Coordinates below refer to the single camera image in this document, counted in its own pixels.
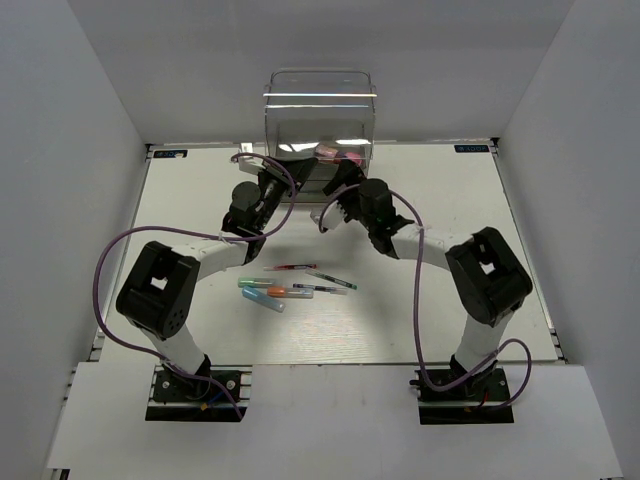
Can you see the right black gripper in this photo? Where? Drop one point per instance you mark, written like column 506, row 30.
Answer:
column 349, row 173

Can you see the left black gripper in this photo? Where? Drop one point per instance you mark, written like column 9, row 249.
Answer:
column 301, row 169

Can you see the clear plastic drawer organizer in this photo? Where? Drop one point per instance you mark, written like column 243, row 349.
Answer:
column 305, row 107

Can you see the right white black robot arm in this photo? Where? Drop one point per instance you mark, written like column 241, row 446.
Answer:
column 491, row 282

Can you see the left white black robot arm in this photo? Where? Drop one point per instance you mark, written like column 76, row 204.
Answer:
column 157, row 294

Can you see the red gel pen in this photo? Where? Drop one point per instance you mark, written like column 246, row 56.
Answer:
column 290, row 267

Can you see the green gel pen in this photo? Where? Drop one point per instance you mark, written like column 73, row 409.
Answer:
column 343, row 283

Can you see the right blue table sticker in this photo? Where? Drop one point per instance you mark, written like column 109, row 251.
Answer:
column 471, row 148

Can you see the blue table sticker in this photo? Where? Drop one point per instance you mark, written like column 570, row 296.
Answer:
column 471, row 148
column 170, row 154

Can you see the blue gel pen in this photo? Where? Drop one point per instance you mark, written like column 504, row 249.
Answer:
column 320, row 288

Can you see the orange highlighter marker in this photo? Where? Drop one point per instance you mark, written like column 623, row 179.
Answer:
column 290, row 292

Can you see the green highlighter marker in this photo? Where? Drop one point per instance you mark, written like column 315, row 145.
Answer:
column 257, row 283

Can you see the left blue table sticker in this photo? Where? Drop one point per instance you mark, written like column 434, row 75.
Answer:
column 170, row 154

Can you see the blue highlighter marker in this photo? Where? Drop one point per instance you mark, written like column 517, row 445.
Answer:
column 258, row 297

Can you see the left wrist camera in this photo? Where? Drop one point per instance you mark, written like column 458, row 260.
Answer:
column 248, row 159

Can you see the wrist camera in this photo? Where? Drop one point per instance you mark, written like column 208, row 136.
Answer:
column 248, row 159
column 329, row 218

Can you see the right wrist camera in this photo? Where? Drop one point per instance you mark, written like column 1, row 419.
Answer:
column 329, row 218

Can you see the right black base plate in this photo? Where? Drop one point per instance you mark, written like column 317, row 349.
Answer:
column 479, row 405

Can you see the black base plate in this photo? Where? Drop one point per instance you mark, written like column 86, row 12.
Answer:
column 479, row 405
column 172, row 399

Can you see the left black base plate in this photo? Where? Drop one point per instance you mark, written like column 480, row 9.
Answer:
column 172, row 399

